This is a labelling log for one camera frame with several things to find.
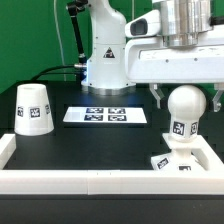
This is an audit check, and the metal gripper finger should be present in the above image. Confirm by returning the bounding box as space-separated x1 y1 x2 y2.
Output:
212 83 224 112
149 83 164 109

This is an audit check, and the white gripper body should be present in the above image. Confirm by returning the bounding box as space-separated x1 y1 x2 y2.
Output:
125 34 224 83

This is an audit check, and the white lamp bulb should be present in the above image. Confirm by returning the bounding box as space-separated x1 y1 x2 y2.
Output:
168 85 206 142

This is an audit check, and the white lamp base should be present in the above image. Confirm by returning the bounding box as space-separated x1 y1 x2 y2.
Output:
150 132 205 172

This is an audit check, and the white lamp shade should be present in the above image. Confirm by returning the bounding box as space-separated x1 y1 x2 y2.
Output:
14 83 54 136

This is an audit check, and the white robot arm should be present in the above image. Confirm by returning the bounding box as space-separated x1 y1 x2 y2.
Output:
82 0 224 111

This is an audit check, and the white marker tag plate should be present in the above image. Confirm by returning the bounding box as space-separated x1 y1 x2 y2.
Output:
63 107 147 124

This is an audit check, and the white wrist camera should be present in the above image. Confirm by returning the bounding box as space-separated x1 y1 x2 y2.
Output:
125 10 161 38

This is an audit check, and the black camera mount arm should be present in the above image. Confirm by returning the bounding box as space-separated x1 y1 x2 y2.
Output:
66 0 88 64

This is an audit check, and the white U-shaped frame wall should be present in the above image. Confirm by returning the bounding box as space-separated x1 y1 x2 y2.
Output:
0 134 224 195

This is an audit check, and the black cable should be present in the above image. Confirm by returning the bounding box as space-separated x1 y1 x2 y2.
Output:
29 63 88 84

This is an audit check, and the white hanging cable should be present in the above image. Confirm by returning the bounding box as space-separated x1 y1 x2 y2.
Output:
53 0 68 83

